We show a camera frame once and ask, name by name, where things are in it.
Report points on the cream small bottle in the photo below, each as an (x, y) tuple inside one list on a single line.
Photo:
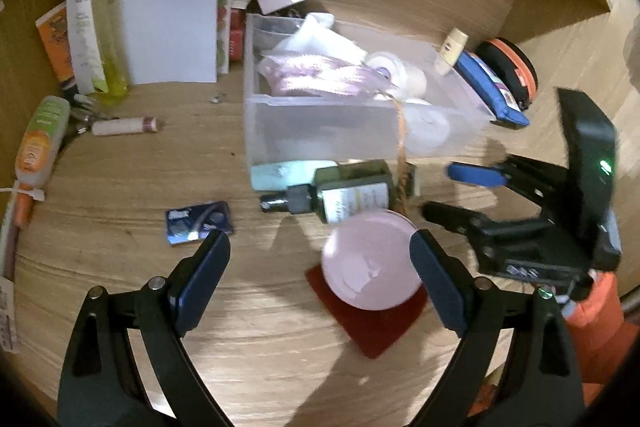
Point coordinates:
[(450, 49)]

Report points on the light teal bottle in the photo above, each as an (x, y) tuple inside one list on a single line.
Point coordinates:
[(280, 175)]

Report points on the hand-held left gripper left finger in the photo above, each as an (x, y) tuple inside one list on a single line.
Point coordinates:
[(202, 282)]

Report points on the orange green squeeze tube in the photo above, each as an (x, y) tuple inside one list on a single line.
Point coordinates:
[(40, 142)]

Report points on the white cylinder stick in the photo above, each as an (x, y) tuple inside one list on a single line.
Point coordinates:
[(125, 126)]

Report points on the clear plastic storage bin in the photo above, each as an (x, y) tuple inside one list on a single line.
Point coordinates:
[(325, 127)]

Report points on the white tape roll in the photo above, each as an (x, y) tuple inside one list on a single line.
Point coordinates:
[(402, 72)]

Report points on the blue zip pouch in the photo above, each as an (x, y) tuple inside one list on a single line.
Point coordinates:
[(487, 84)]

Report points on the person's right forearm orange sleeve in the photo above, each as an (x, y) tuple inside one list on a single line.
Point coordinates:
[(600, 332)]

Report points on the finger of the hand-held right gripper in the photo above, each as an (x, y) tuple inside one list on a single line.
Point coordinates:
[(475, 174), (450, 214)]

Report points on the red square coaster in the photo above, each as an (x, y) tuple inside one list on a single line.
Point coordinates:
[(380, 332)]

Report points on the orange pen with white tie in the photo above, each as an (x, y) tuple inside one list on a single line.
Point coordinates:
[(20, 207)]

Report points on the stack of red printed packets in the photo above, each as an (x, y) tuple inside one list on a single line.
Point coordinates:
[(235, 17)]

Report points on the white tissue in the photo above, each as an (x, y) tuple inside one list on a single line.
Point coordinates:
[(320, 39)]

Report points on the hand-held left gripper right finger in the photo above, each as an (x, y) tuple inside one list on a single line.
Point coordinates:
[(440, 282)]

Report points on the orange black round case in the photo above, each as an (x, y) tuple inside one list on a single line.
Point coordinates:
[(517, 62)]

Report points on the dark metal clip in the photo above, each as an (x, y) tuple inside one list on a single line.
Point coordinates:
[(82, 112)]

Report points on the wooden desktop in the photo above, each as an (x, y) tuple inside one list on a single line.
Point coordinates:
[(250, 337)]

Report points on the dark green glass bottle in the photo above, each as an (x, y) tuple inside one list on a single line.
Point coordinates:
[(350, 197)]

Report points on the blue foil packet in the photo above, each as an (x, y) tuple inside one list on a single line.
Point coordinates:
[(200, 219)]

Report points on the yellow green spray bottle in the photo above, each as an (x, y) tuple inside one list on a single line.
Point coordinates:
[(112, 47)]

